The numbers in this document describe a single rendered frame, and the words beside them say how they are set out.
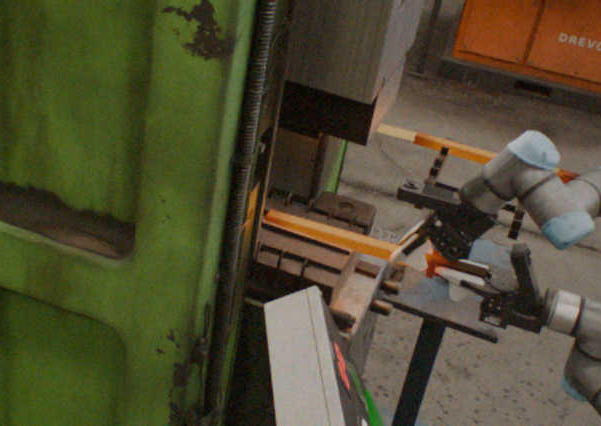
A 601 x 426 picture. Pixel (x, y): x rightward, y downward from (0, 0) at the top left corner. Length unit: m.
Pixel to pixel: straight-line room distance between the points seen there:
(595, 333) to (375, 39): 0.67
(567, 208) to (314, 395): 0.60
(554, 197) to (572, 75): 3.76
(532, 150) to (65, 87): 0.73
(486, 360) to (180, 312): 1.94
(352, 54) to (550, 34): 3.86
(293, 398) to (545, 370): 2.17
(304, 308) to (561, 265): 2.64
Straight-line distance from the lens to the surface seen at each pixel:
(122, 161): 1.31
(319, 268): 1.63
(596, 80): 5.26
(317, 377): 1.10
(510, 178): 1.51
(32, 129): 1.37
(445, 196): 1.58
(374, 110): 1.41
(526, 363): 3.19
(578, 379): 1.71
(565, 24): 5.14
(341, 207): 1.83
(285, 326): 1.18
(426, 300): 2.09
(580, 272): 3.77
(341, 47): 1.34
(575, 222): 1.49
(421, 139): 2.19
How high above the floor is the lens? 1.93
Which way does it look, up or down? 32 degrees down
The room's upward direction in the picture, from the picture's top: 11 degrees clockwise
